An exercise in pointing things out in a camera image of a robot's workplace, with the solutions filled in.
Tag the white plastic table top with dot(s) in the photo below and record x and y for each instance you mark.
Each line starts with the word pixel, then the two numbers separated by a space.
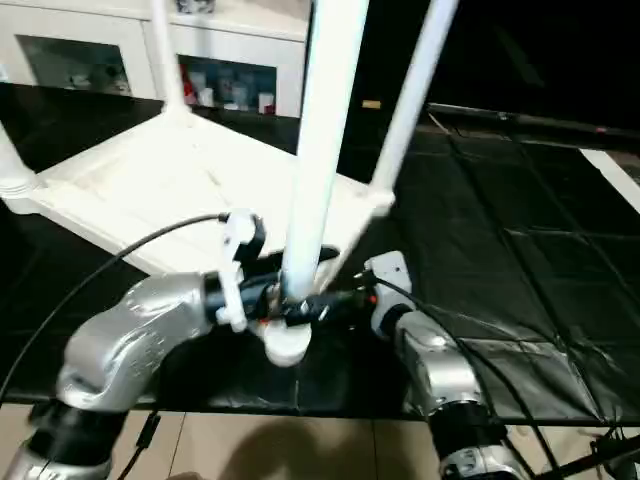
pixel 180 170

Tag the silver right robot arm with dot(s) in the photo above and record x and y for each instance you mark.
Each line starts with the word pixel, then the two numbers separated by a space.
pixel 435 365

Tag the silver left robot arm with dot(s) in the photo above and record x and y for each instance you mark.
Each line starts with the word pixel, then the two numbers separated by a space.
pixel 130 330

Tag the small tan label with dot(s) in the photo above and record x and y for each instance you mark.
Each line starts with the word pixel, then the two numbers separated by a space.
pixel 372 104

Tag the black work mat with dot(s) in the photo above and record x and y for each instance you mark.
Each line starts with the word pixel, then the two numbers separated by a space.
pixel 520 250

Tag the red bottle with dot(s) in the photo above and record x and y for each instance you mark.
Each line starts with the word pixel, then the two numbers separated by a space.
pixel 186 92

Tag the small silver ornament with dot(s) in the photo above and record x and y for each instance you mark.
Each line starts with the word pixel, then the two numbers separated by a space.
pixel 195 6

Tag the white flat board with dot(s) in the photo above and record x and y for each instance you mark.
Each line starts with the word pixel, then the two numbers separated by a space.
pixel 620 175

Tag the white glass-door cabinet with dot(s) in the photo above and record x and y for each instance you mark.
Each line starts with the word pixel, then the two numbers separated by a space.
pixel 100 25

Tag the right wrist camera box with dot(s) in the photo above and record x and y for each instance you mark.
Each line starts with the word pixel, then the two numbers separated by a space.
pixel 388 272

